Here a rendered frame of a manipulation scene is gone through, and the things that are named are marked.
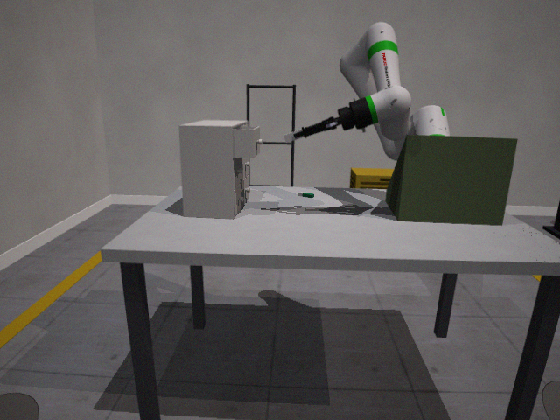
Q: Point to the small white chest of drawers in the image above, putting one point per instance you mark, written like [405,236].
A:
[206,157]

